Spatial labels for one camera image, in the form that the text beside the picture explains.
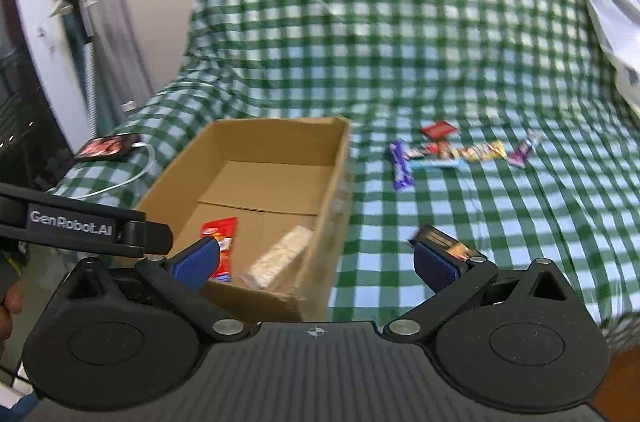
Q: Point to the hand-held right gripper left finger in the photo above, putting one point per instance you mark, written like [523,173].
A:
[195,263]

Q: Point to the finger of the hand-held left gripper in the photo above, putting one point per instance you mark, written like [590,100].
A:
[147,238]

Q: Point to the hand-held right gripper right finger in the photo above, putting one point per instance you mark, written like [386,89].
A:
[434,269]

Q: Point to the dark brown chocolate bar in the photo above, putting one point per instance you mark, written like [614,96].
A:
[442,239]

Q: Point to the light blue snack bar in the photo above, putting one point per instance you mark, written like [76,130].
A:
[435,163]

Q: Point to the purple chocolate bar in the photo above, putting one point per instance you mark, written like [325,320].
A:
[401,167]

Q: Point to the brown cardboard box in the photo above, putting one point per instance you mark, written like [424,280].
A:
[270,182]

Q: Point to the red and blue snack bar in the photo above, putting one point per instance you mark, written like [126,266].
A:
[425,150]

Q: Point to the yellow snack bar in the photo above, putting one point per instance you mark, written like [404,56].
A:
[482,151]

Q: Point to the clear bag of white snacks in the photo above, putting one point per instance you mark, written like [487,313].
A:
[280,254]

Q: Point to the person's left hand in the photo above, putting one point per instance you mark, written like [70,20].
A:
[9,317]

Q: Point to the red snack packet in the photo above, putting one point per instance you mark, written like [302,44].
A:
[226,233]

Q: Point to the black smartphone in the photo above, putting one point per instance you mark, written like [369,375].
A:
[105,147]

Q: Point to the small red square packet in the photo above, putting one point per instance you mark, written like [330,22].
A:
[439,130]

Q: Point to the grey curtain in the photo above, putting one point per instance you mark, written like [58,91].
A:
[122,52]

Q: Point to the green checkered blanket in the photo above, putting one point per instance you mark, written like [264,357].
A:
[400,52]

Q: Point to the white printed cloth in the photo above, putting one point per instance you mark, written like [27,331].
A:
[615,12]

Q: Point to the white door frame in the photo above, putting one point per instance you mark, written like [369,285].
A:
[45,52]

